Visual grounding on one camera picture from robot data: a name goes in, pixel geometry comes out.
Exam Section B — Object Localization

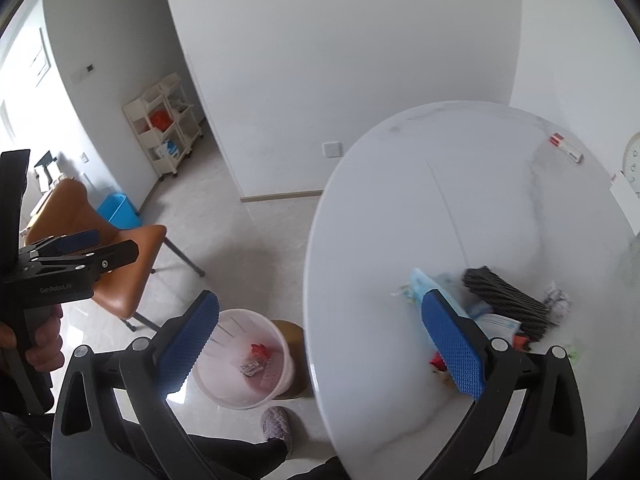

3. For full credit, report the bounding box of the blue face mask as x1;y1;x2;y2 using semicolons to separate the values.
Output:
394;268;521;346

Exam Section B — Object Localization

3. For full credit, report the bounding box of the printed paper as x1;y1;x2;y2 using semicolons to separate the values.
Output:
542;282;572;324

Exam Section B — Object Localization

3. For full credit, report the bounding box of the person's left hand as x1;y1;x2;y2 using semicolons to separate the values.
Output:
0;304;65;373

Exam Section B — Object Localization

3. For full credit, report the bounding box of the brown leather chair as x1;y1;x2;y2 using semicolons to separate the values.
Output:
24;178;206;334

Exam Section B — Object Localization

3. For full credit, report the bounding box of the blue plastic bin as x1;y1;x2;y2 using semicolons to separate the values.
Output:
96;192;142;230

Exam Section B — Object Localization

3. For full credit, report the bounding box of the green candy wrapper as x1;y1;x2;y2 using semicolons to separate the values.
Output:
565;344;584;365

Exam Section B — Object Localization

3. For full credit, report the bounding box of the red snack packet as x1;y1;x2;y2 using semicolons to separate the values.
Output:
430;333;530;373

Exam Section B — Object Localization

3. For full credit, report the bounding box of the white storage trolley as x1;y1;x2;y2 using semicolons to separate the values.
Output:
122;73;203;181

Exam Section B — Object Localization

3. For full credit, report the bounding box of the grey slipper foot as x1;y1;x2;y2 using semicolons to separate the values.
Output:
260;406;293;455

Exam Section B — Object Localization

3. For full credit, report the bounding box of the wooden stool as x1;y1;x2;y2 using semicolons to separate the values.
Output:
273;320;310;400

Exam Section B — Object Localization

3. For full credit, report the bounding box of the white box under clock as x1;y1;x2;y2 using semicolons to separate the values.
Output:
610;171;640;236

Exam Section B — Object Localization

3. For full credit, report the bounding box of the white round clock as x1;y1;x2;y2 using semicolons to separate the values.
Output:
622;133;640;196

